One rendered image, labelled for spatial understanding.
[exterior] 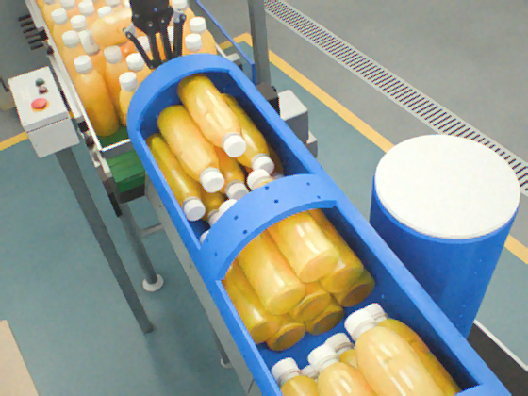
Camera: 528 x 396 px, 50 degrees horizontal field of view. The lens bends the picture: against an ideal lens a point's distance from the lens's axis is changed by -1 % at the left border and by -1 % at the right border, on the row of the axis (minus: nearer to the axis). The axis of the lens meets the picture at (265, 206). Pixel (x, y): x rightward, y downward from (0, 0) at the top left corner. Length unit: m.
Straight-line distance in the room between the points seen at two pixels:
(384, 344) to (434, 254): 0.40
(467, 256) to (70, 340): 1.59
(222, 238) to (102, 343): 1.43
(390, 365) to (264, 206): 0.29
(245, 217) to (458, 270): 0.49
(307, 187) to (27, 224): 2.00
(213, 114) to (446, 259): 0.52
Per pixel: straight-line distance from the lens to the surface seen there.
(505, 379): 1.98
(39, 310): 2.43
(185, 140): 1.09
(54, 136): 1.39
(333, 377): 0.79
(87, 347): 2.27
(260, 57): 1.80
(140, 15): 1.15
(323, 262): 0.86
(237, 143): 1.04
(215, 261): 0.88
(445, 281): 1.20
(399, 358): 0.75
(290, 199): 0.86
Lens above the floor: 1.88
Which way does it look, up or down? 49 degrees down
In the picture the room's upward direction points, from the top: 7 degrees counter-clockwise
